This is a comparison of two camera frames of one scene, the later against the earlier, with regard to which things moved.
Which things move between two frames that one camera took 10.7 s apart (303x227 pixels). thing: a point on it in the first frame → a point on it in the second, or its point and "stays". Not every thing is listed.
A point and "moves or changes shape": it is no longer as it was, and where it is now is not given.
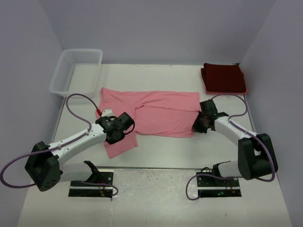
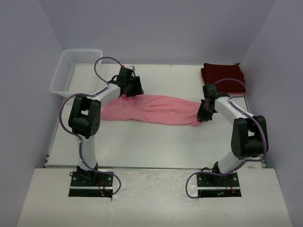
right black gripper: [196, 127] → [201, 116]
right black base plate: [210, 185] stays
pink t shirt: [166, 113] moves or changes shape
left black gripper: [110, 142] → [138, 89]
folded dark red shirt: [223, 78] stays
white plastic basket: [76, 71] stays
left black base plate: [100, 185] stays
